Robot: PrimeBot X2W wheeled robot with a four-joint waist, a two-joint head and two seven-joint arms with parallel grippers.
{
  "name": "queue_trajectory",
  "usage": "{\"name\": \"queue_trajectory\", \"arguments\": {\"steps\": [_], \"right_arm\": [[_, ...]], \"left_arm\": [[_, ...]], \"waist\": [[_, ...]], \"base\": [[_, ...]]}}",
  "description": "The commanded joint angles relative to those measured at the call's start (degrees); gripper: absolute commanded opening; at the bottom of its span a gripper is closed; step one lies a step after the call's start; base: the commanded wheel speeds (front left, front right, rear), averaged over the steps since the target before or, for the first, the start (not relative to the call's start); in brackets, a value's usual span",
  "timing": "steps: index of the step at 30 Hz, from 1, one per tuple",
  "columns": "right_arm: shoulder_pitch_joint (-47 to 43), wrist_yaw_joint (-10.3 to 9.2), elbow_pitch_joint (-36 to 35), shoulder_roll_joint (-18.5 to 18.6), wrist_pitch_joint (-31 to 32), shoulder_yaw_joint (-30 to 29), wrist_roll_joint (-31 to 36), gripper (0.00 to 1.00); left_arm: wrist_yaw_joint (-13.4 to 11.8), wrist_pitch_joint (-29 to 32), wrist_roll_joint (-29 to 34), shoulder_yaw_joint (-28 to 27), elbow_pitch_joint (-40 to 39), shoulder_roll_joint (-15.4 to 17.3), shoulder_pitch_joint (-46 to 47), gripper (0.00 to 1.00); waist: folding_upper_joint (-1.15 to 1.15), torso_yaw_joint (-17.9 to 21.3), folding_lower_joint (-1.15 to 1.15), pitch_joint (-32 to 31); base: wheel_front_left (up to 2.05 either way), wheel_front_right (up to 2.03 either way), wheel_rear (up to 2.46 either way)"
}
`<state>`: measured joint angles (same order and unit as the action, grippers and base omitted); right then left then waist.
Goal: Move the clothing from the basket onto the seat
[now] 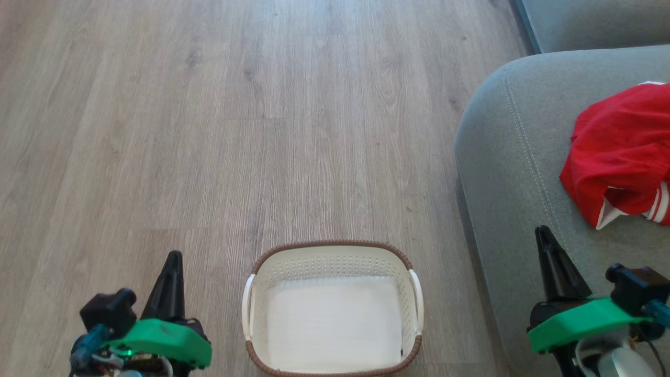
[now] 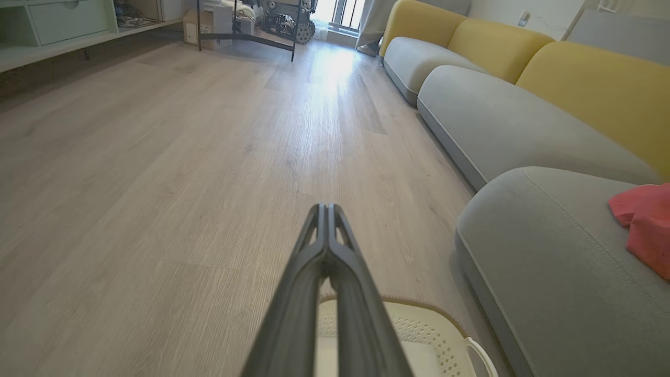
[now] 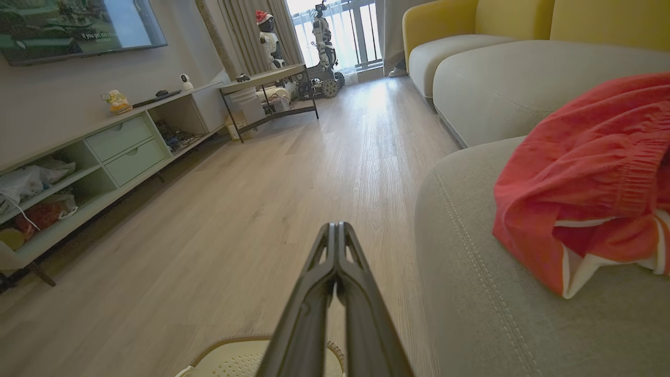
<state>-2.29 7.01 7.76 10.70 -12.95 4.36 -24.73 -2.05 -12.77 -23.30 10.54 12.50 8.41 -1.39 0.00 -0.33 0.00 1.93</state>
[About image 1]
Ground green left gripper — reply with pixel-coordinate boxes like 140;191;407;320
107;250;213;377

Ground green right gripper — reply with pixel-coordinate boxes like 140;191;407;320
527;225;651;362

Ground red white garment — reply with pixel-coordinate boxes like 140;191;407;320
559;81;670;230

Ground grey fabric sofa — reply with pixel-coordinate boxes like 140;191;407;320
454;0;670;377

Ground white laundry basket brown rim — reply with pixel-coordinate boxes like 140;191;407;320
242;240;425;377

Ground teal left camera cable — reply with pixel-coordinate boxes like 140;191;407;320
70;324;111;373

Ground teal camera cable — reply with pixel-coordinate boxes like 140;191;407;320
70;324;111;373
648;300;670;328

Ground teal right camera cable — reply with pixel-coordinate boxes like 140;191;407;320
648;300;670;328

